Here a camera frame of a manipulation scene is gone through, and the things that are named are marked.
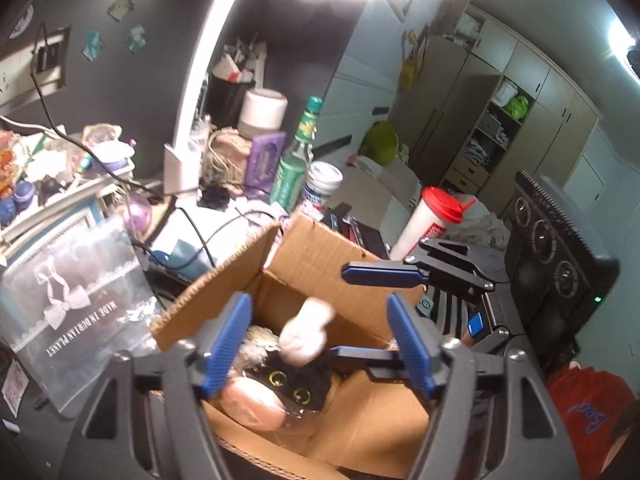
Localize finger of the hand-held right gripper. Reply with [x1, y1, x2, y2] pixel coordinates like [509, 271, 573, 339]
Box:
[341, 237, 508, 293]
[327, 346, 418, 386]

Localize black mesh pen holder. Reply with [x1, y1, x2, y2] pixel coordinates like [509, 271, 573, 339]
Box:
[207, 67, 257, 129]

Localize white cup red lid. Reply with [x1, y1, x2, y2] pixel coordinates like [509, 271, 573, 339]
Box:
[390, 186, 476, 261]

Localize yellow hanging bag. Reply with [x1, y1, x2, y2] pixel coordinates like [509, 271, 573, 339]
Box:
[398, 27, 426, 91]

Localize light blue framed box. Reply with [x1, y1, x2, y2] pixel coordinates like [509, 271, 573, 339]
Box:
[0, 195, 108, 267]

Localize blue round figure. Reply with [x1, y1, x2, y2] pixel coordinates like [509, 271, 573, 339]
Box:
[11, 181, 36, 207]

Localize purple ball ornament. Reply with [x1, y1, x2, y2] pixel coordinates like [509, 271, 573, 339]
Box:
[120, 195, 153, 234]

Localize white round jar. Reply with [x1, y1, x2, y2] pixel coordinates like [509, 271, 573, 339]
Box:
[237, 87, 289, 138]

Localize pink round plush toy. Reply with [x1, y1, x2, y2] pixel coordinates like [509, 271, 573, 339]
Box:
[220, 376, 288, 431]

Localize round purple wall sticker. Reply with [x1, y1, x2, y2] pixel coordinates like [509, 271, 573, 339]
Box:
[10, 5, 37, 37]

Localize green round cushion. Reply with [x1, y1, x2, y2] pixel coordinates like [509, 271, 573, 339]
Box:
[360, 120, 399, 166]

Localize white plastic tub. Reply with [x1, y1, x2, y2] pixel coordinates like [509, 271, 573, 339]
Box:
[302, 161, 344, 211]

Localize white desk lamp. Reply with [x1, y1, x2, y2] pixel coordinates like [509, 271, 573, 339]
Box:
[164, 0, 441, 196]

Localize black cable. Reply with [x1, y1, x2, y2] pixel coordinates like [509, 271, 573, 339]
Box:
[30, 22, 281, 273]

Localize black cat plush toy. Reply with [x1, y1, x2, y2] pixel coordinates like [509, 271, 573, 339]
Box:
[245, 345, 343, 416]

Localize brown cardboard box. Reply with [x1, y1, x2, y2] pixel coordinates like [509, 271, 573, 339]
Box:
[149, 210, 436, 480]

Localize light blue character wall sticker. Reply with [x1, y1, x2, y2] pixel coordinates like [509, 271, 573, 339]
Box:
[125, 26, 148, 54]

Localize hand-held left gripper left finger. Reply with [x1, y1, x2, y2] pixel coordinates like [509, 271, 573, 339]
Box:
[60, 292, 253, 480]

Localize beige wardrobe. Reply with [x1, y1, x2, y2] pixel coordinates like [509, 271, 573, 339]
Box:
[390, 0, 601, 216]

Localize white tray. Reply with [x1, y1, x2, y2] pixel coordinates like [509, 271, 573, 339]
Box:
[0, 160, 137, 241]

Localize red plastic bag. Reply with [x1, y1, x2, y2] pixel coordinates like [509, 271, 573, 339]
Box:
[545, 362, 640, 480]

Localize ceiling light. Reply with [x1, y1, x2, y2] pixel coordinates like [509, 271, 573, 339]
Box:
[607, 10, 640, 81]

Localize teal character wall sticker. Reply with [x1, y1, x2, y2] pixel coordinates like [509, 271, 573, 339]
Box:
[82, 30, 106, 61]

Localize beige lace pouch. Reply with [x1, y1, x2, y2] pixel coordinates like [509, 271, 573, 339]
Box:
[207, 127, 253, 191]

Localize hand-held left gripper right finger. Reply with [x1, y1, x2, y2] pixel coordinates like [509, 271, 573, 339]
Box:
[386, 292, 581, 480]

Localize green glass bottle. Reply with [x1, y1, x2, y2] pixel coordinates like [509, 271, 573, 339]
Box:
[270, 96, 323, 213]

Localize grey wall socket panel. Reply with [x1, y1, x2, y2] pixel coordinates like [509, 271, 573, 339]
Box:
[0, 25, 72, 107]

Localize clear bow-print bag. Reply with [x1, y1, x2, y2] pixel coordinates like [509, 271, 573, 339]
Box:
[0, 215, 166, 418]

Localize purple wipes pack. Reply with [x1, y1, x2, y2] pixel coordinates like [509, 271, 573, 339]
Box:
[245, 131, 287, 197]

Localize pale character wall sticker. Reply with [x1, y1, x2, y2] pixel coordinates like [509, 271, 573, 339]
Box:
[107, 0, 136, 22]

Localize black charger plug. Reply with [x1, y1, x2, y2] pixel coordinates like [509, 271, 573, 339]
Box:
[37, 40, 63, 73]

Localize white fluffy plush toy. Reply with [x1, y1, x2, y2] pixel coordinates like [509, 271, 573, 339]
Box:
[277, 296, 337, 367]

